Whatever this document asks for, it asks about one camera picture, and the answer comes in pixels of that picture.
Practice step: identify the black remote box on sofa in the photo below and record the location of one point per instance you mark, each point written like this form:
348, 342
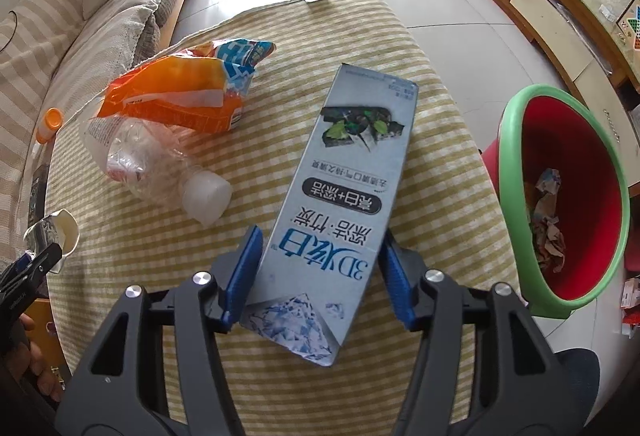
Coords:
37, 196

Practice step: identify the grey toothpaste box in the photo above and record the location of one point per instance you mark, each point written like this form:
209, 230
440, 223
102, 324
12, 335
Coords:
324, 244

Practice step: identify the clear plastic bottle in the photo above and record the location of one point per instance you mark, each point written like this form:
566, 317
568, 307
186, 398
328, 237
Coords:
147, 158

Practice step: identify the person's left hand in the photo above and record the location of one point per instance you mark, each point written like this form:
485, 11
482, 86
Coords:
20, 358

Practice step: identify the orange capped small bottle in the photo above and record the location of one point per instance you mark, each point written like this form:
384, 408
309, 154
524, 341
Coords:
51, 121

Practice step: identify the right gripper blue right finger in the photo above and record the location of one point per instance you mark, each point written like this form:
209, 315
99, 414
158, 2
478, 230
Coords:
402, 270

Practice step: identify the striped beige sofa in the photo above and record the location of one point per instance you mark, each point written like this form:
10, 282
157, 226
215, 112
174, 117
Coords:
53, 57

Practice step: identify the patterned crushed paper carton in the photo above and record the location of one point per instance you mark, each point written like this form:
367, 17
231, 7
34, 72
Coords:
59, 227

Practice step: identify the newspaper ball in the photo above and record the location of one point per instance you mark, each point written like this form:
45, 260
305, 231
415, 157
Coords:
549, 242

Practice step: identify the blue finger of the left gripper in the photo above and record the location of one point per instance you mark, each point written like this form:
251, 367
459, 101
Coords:
32, 263

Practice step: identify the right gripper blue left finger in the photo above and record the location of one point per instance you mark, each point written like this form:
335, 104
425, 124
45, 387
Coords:
239, 276

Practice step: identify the chinese checkers board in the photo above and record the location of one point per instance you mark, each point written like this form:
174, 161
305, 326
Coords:
629, 25

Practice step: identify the orange plastic snack bag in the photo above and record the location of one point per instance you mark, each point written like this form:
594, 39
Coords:
203, 88

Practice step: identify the red green trash bin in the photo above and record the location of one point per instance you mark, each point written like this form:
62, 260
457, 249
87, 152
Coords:
541, 129

